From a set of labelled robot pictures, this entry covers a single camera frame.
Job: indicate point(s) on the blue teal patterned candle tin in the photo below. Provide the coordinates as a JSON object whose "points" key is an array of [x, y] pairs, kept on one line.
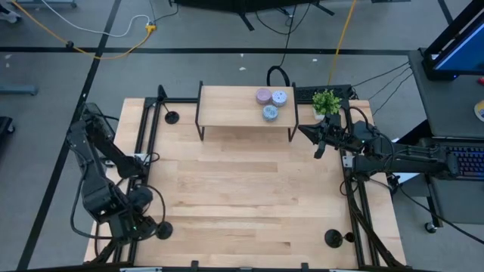
{"points": [[270, 113]]}

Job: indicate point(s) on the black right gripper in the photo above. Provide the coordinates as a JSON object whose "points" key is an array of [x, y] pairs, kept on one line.
{"points": [[338, 136]]}

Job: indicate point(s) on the grey floor bar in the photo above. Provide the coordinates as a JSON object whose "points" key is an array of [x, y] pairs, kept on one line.
{"points": [[19, 90]]}

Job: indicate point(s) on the black aluminium rig frame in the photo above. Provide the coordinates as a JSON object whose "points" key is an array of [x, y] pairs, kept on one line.
{"points": [[177, 100]]}

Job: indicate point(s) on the backlit computer keyboard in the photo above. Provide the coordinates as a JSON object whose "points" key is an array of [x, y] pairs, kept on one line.
{"points": [[470, 160]]}

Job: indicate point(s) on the black control box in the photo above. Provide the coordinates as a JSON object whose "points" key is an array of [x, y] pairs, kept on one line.
{"points": [[92, 109]]}

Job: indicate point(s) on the person's shoe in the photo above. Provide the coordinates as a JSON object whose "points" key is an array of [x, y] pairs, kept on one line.
{"points": [[9, 15]]}

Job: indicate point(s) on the black backdrop panel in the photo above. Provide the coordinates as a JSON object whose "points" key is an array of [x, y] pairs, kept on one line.
{"points": [[227, 4]]}

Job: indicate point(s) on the green plant in white pot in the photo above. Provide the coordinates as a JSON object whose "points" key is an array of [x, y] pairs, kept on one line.
{"points": [[326, 102]]}

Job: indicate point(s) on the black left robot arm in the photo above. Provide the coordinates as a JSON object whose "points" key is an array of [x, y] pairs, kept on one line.
{"points": [[94, 189]]}

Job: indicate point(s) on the black caster wheel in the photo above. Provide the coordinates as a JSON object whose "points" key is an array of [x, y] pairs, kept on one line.
{"points": [[431, 227]]}

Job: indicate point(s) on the white paper sheet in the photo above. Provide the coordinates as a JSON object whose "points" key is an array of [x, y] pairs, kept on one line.
{"points": [[406, 177]]}

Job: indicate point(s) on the pink candle tin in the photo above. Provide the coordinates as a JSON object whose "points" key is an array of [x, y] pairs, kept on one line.
{"points": [[263, 96]]}

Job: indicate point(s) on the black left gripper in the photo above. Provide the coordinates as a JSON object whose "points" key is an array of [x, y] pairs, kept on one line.
{"points": [[128, 226]]}

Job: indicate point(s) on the round yellow white object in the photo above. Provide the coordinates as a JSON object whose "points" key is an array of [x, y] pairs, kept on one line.
{"points": [[480, 111]]}

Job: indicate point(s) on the wooden shelf with black legs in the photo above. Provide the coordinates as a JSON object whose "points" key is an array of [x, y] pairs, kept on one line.
{"points": [[230, 107]]}

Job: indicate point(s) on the large computer monitor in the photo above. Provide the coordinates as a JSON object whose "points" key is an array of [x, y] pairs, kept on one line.
{"points": [[461, 53]]}

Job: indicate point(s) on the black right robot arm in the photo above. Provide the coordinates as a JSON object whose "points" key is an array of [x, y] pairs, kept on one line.
{"points": [[408, 162]]}

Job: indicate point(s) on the grey desk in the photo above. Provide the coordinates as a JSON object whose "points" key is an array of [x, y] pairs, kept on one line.
{"points": [[446, 109]]}

